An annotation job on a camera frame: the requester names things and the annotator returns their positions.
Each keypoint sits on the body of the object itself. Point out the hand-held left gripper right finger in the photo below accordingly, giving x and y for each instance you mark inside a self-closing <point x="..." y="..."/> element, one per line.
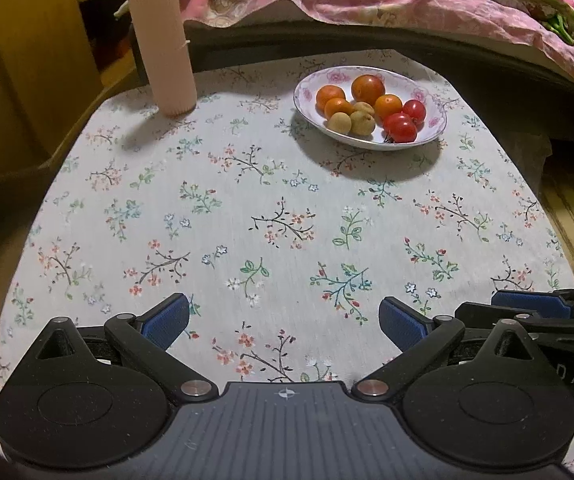
<point x="402" y="325"/>

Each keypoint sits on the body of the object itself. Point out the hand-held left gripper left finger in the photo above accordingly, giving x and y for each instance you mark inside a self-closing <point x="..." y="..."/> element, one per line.
<point x="167" y="321"/>

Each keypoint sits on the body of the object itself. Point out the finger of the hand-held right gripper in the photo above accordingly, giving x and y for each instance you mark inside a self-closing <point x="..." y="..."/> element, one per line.
<point x="567" y="331"/>
<point x="527" y="304"/>

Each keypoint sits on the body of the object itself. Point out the white floral rimmed plate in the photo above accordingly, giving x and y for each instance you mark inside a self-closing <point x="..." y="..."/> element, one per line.
<point x="362" y="143"/>

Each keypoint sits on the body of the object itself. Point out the red cherry tomato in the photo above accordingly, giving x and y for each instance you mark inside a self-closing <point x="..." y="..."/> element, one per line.
<point x="413" y="110"/>
<point x="400" y="128"/>

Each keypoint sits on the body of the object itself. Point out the tan longan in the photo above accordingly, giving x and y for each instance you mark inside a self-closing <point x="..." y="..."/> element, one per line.
<point x="339" y="123"/>
<point x="363" y="124"/>
<point x="365" y="107"/>

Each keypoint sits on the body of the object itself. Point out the small orange mandarin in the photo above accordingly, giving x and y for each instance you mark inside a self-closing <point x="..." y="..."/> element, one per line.
<point x="338" y="107"/>
<point x="388" y="106"/>
<point x="329" y="94"/>

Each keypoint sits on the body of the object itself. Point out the large red tomato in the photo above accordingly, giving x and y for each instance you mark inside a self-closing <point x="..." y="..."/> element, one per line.
<point x="368" y="89"/>

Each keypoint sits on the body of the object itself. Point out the pink ribbed cylinder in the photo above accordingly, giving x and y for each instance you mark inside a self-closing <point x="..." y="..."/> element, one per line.
<point x="164" y="45"/>

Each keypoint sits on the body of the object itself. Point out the wooden cabinet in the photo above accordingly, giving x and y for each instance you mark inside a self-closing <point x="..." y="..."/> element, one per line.
<point x="17" y="60"/>

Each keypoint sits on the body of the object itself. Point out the dark bed frame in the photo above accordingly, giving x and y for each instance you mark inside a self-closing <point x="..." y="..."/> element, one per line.
<point x="267" y="35"/>

